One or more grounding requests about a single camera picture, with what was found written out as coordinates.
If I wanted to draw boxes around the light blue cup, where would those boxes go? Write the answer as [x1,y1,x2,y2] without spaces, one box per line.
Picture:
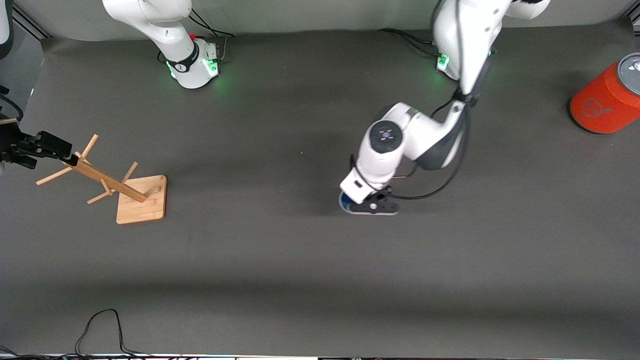
[338,191,368,216]

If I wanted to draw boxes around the wooden cup rack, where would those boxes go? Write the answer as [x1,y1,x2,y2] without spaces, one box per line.
[36,133,167,225]

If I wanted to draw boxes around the dark grey table mat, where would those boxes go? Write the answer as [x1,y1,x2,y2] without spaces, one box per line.
[0,17,640,358]

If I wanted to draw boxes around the orange cylindrical can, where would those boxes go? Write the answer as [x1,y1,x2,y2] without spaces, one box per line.
[569,52,640,135]

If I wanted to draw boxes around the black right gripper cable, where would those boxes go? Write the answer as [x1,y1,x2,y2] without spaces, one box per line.
[0,94,24,121]

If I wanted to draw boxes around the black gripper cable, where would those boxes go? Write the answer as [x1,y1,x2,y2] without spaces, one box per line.
[387,90,473,201]
[0,94,24,121]

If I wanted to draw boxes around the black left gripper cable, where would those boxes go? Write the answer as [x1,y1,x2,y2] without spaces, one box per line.
[387,90,473,201]

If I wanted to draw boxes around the black left arm base cables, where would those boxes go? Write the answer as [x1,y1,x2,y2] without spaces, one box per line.
[377,27,443,57]

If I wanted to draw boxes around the black arm base cables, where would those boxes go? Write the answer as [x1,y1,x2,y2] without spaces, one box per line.
[187,10,237,63]
[377,27,443,57]

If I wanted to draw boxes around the thin black floor cable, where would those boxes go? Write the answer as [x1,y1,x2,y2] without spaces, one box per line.
[0,308,181,360]

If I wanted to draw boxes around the black right arm base cables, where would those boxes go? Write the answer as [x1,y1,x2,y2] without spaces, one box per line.
[187,10,237,63]

